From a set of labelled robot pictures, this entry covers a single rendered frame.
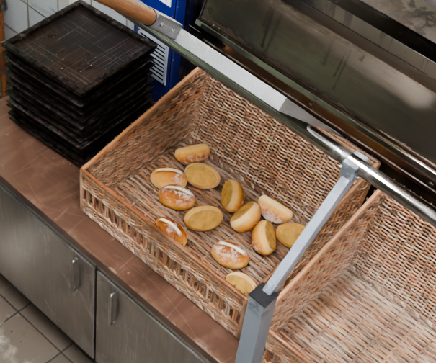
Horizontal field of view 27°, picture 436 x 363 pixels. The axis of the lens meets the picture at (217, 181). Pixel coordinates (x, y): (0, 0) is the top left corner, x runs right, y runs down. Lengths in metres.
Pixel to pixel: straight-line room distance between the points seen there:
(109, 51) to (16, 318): 0.92
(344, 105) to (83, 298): 0.86
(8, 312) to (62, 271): 0.45
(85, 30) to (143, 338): 0.82
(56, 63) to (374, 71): 0.80
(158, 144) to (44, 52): 0.38
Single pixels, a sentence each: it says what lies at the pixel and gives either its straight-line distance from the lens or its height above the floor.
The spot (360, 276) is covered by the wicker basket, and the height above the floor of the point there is 0.59.
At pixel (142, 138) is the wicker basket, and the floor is 0.71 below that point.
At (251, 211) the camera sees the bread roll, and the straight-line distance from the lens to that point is 2.28.
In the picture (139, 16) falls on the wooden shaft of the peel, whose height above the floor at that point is 1.38.
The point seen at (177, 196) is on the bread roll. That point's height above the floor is 0.64.
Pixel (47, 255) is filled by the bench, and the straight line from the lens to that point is 2.48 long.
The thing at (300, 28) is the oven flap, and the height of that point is 1.06.
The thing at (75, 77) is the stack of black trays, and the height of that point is 0.85.
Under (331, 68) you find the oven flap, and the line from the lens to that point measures 2.16.
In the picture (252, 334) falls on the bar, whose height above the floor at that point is 0.85.
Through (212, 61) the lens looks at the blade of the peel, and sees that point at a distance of 1.68.
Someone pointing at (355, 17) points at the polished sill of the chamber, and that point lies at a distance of 2.06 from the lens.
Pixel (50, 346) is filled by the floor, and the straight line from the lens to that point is 2.79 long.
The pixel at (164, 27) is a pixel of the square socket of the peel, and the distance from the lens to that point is 1.68.
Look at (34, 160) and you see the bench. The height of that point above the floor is 0.58.
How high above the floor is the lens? 2.32
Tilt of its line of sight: 46 degrees down
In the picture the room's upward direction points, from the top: 9 degrees clockwise
